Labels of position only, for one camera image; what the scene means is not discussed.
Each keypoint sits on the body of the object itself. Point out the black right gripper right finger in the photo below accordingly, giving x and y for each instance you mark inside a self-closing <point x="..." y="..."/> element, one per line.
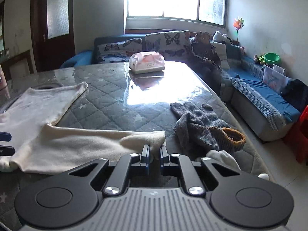
<point x="181" y="167"/>

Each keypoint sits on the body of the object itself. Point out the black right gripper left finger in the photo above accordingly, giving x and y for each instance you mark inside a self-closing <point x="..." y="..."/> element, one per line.
<point x="127" y="166"/>

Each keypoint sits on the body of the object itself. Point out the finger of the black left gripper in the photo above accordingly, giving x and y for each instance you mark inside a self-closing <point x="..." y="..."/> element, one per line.
<point x="7" y="151"/>
<point x="5" y="136"/>

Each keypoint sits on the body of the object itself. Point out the cream white garment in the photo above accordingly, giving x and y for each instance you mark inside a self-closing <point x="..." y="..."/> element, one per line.
<point x="43" y="148"/>

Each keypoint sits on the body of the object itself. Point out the grey knitted gloves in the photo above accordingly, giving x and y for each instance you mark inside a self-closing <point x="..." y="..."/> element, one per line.
<point x="192" y="126"/>

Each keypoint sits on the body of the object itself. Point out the white sock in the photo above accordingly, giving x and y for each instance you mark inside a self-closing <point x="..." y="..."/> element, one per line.
<point x="226" y="158"/>

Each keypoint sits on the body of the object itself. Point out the pink cartoon thermos bottle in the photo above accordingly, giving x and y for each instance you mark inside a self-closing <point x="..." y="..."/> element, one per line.
<point x="3" y="82"/>

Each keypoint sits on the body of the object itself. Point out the grey quilted star tablecloth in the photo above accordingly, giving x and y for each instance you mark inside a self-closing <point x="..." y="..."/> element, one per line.
<point x="113" y="101"/>

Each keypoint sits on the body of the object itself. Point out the round black induction cooktop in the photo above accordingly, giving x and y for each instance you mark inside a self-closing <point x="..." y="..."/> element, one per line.
<point x="50" y="85"/>

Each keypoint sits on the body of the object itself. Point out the pink white tissue box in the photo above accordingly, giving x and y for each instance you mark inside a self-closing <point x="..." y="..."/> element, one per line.
<point x="146" y="62"/>

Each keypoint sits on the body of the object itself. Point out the person in dark jacket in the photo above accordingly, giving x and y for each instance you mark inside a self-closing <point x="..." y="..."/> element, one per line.
<point x="205" y="61"/>

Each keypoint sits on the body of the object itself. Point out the blue sofa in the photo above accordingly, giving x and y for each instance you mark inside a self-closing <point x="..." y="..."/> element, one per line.
<point x="257" y="93"/>

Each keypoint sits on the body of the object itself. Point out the left butterfly cushion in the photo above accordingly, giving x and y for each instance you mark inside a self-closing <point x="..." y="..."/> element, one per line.
<point x="119" y="51"/>

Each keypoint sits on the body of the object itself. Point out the butterfly cushion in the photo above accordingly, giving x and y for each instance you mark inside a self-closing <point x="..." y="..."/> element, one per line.
<point x="172" y="45"/>
<point x="119" y="51"/>

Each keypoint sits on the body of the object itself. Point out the right butterfly cushion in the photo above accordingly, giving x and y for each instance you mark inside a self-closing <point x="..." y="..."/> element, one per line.
<point x="172" y="45"/>

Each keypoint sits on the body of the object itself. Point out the dark wooden glass door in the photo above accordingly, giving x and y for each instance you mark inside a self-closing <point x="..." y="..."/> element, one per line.
<point x="52" y="33"/>

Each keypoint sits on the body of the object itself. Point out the red plastic stool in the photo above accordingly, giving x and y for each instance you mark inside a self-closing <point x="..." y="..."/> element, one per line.
<point x="296" y="138"/>

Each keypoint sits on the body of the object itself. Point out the clear plastic storage box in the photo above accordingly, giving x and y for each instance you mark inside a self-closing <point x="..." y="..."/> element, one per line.
<point x="275" y="80"/>

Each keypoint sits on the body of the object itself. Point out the white plush toy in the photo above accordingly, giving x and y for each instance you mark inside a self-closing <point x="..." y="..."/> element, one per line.
<point x="219" y="37"/>

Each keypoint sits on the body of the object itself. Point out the black bag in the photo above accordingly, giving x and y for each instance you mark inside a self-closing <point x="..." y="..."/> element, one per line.
<point x="296" y="94"/>

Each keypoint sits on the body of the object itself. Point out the green plastic bowl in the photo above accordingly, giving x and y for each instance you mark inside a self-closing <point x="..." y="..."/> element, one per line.
<point x="271" y="58"/>

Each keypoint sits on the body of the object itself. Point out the colourful pinwheel toy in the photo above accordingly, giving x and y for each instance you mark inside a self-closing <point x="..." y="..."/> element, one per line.
<point x="238" y="24"/>

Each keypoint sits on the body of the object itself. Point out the window with green frame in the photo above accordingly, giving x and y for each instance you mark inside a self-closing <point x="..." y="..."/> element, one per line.
<point x="201" y="11"/>

